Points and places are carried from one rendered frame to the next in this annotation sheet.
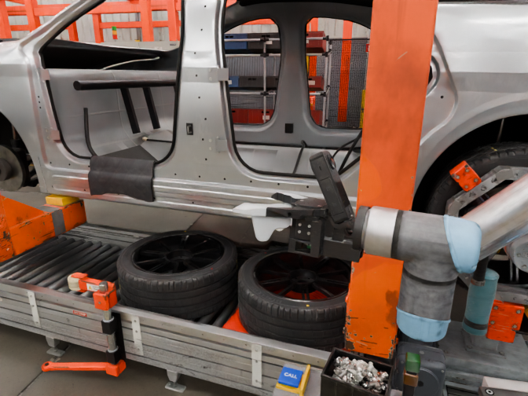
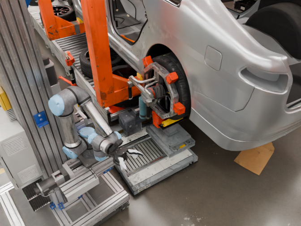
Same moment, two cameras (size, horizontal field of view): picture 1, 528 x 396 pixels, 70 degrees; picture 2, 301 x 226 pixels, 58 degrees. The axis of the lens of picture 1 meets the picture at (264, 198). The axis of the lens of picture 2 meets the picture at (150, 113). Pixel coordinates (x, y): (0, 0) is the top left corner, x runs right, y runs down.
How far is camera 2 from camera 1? 2.53 m
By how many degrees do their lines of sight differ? 40
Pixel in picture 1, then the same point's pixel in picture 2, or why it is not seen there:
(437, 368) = (124, 121)
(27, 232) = (64, 31)
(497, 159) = (157, 59)
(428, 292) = not seen: hidden behind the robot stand
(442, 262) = not seen: hidden behind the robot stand
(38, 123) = not seen: outside the picture
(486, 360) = (161, 134)
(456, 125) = (150, 40)
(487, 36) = (154, 8)
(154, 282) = (83, 62)
